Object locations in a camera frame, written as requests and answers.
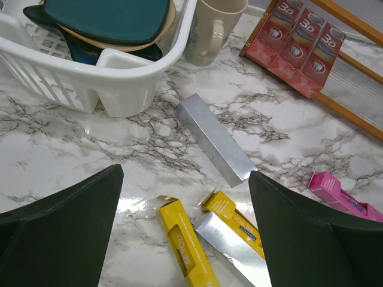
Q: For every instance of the red Muesrgtei toothpaste box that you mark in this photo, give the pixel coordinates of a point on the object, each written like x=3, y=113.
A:
x=313, y=76

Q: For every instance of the white plastic dish basket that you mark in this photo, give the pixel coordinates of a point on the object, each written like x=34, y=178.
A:
x=124, y=83

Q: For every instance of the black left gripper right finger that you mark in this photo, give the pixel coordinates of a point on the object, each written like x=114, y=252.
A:
x=309, y=244

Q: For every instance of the yellow Curaprox box centre left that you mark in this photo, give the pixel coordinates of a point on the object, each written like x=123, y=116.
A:
x=225, y=208

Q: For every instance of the beige ceramic mug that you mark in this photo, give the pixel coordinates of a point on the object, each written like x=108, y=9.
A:
x=212, y=23

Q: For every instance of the yellow Curaprox box far left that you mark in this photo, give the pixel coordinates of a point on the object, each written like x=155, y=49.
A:
x=186, y=247

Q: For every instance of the yellow curaprox box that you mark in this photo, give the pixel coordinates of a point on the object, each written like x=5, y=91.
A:
x=186, y=247
x=225, y=208

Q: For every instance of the red 3D toothpaste box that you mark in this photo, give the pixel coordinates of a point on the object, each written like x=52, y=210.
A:
x=296, y=49

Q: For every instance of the orange wooden shelf rack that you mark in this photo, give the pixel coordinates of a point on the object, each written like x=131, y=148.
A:
x=352, y=89

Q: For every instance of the black spatula in basket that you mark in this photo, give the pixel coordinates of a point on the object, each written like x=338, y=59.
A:
x=81, y=51

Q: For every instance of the teal square plate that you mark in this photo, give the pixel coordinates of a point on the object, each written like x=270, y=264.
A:
x=121, y=22

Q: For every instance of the silver toothpaste box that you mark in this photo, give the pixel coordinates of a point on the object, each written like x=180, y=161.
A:
x=214, y=140
x=233, y=252

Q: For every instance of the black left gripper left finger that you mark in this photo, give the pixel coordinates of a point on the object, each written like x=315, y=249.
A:
x=62, y=239

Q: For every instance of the pink Curaprox box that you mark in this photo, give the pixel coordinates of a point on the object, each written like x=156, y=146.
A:
x=328, y=188

